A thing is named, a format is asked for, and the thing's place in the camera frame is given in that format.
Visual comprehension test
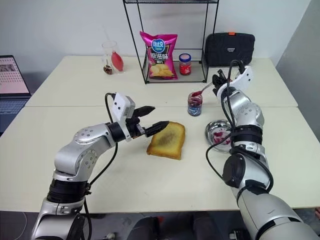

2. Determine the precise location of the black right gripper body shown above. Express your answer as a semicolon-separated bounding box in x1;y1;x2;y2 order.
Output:
212;80;228;96

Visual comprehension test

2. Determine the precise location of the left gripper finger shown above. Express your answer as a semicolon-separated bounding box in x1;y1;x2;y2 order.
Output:
135;105;156;118
144;120;171;138

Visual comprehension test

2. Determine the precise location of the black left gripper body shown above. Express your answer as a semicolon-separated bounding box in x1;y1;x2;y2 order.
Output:
125;108;148;139

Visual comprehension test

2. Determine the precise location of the metal spoon with jam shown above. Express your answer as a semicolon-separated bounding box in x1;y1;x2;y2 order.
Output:
191;83;215;98

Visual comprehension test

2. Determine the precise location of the toasted bread slice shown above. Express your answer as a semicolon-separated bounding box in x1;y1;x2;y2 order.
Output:
146;121;186;160

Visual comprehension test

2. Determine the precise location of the open blue-label jam jar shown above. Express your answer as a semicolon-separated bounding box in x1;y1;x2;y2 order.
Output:
187;91;203;117

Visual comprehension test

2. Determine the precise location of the black zippered bag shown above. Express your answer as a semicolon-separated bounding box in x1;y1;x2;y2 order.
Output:
204;31;256;67

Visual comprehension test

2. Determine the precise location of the small shiny metal dish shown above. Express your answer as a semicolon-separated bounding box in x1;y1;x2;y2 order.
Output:
205;119;235;153

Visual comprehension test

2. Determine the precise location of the pink potato chips bag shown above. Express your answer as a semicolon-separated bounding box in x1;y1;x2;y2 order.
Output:
139;31;179;81

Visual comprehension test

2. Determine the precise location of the red leaf-shaped object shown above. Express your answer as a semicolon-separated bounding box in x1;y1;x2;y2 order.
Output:
111;50;125;73

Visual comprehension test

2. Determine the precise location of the clear glass cup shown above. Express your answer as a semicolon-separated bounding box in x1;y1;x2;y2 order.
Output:
101;41;119;66

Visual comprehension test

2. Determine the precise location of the open laptop computer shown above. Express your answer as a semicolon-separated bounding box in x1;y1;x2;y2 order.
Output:
0;54;32;137

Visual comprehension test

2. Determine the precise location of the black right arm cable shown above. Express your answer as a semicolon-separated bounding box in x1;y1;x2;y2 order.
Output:
205;59;274;193

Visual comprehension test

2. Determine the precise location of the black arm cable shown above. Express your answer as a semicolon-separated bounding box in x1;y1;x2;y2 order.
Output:
82;92;119;240
205;59;274;193

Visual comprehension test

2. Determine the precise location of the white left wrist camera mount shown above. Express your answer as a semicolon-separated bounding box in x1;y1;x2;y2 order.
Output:
111;92;137;143

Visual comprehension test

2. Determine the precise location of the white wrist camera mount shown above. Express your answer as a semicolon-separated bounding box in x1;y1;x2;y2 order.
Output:
111;92;137;143
216;65;254;100

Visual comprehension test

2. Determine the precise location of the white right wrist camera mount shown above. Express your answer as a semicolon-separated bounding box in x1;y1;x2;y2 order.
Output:
216;65;254;100

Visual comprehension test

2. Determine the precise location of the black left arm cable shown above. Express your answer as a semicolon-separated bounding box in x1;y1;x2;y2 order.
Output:
82;92;119;240

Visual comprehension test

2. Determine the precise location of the black wire shelf rack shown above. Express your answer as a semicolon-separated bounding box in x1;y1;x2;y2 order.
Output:
122;0;220;85

